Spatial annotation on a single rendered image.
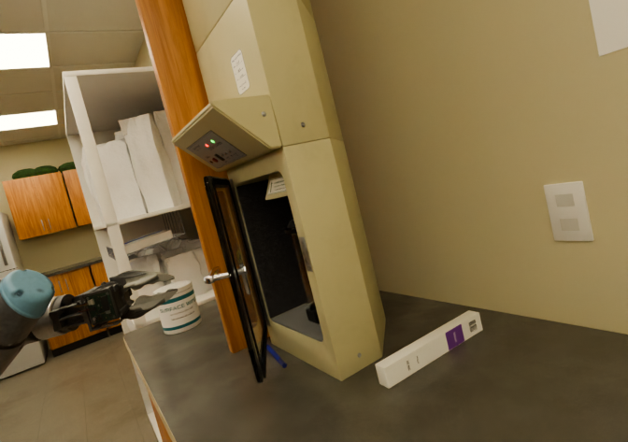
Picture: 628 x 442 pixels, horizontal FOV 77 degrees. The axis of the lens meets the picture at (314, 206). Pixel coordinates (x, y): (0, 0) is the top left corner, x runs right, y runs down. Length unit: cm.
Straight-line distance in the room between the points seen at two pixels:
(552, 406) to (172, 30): 112
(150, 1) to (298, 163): 62
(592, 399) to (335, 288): 43
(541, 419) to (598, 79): 55
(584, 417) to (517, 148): 49
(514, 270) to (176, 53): 97
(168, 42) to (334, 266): 71
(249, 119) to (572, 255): 67
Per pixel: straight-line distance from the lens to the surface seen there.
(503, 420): 70
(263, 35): 81
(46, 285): 79
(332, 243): 79
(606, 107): 85
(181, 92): 111
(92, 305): 85
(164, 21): 117
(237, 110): 73
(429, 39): 104
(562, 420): 70
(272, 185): 88
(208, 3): 99
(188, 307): 146
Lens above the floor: 134
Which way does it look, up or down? 4 degrees down
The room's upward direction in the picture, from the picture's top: 14 degrees counter-clockwise
